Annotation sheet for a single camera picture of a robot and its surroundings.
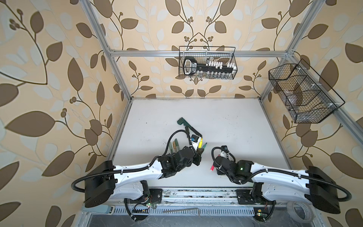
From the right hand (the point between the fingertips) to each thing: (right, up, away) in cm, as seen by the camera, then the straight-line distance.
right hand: (218, 166), depth 82 cm
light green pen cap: (-29, +9, +12) cm, 33 cm away
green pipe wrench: (-22, +25, +23) cm, 41 cm away
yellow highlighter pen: (-11, +16, -10) cm, 22 cm away
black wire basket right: (+45, +39, -9) cm, 60 cm away
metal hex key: (-18, -18, -11) cm, 27 cm away
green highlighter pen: (-7, +9, +12) cm, 17 cm away
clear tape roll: (+39, -18, -11) cm, 45 cm away
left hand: (-9, +12, -7) cm, 16 cm away
